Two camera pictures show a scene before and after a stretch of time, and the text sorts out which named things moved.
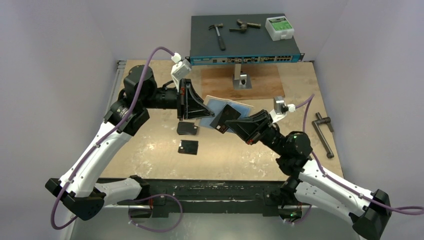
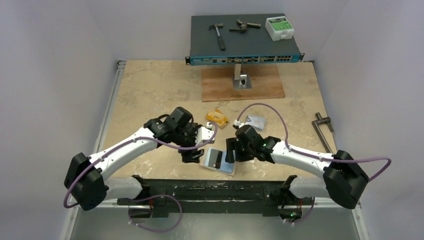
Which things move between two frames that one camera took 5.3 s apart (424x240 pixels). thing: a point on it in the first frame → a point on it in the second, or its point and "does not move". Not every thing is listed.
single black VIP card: [226, 113] → [215, 158]
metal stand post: [240, 80] does not move
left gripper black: [189, 105] → [187, 155]
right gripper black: [263, 125] → [231, 150]
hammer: [217, 26] does not move
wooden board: [217, 81] does not move
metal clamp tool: [244, 25] does not move
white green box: [279, 28] does not move
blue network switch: [237, 39] does not move
